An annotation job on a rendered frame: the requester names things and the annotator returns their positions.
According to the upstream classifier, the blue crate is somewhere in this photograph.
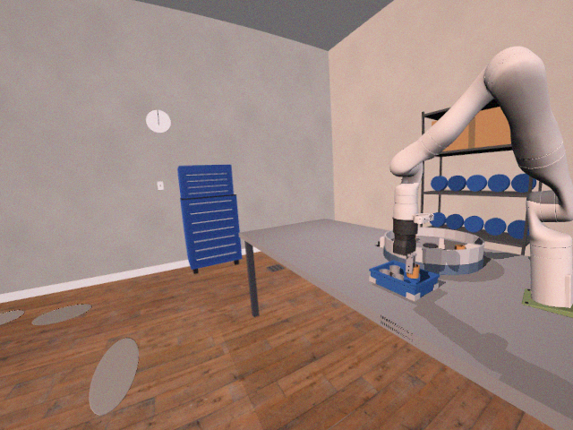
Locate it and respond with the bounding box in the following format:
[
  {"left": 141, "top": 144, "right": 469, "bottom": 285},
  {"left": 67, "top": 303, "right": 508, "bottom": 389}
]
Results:
[{"left": 369, "top": 261, "right": 438, "bottom": 301}]

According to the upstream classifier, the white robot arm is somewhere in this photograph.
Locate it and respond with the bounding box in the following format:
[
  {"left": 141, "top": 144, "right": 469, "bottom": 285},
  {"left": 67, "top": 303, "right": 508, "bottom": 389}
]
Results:
[{"left": 389, "top": 47, "right": 573, "bottom": 308}]

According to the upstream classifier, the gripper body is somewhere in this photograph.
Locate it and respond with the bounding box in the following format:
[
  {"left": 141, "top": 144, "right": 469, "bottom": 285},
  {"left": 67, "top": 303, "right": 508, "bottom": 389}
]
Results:
[{"left": 393, "top": 203, "right": 434, "bottom": 255}]

